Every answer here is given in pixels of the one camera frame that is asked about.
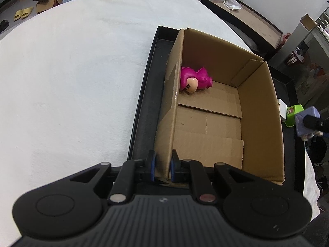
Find red container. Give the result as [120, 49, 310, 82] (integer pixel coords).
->
[281, 33, 292, 50]

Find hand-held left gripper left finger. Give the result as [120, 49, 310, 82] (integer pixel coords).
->
[59, 150, 157, 206]

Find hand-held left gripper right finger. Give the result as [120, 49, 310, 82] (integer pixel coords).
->
[171, 149, 268, 204]

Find purple cube elephant toy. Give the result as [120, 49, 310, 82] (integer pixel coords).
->
[295, 106, 323, 141]

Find black framed brown table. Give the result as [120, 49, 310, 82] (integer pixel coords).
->
[202, 0, 284, 58]

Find white power adapter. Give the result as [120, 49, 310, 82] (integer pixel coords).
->
[278, 99, 288, 122]

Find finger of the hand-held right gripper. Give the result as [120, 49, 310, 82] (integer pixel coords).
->
[303, 115, 329, 132]

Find black shallow tray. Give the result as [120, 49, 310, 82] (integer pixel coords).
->
[127, 26, 305, 193]

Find pink toy figure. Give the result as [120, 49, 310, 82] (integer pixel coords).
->
[179, 66, 213, 93]

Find green hexagonal toy box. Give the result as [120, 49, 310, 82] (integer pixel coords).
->
[284, 104, 305, 127]

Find white face mask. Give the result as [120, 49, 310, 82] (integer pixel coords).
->
[223, 0, 242, 12]

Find brown cardboard box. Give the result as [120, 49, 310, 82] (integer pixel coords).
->
[154, 28, 286, 186]

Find grey cabinet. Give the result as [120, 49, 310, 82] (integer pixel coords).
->
[267, 13, 329, 103]

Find small open cardboard carton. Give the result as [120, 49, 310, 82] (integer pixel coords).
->
[36, 0, 65, 14]

